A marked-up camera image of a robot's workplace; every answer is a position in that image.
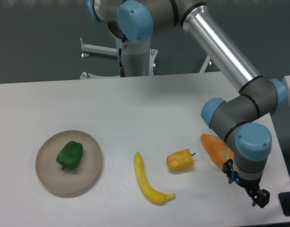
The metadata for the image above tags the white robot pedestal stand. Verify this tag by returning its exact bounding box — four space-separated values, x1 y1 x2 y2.
79 21 216 80

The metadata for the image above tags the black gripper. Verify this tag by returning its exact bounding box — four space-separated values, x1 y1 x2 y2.
222 158 270 208

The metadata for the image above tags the long yellow chili pepper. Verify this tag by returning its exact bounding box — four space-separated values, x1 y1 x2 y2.
133 152 176 205

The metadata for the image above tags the beige round plate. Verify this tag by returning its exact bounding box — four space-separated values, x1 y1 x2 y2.
35 130 103 198

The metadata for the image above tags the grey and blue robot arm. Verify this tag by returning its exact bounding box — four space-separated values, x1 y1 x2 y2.
86 0 288 207

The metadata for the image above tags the black device at right edge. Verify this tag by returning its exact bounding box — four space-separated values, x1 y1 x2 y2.
278 192 290 217

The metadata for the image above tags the yellow bell pepper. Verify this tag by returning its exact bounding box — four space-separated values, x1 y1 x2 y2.
166 149 196 171

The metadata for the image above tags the orange bread wedge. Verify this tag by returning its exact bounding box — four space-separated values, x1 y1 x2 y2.
200 133 234 169

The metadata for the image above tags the green bell pepper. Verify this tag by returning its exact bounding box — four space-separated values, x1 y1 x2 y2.
56 141 83 170

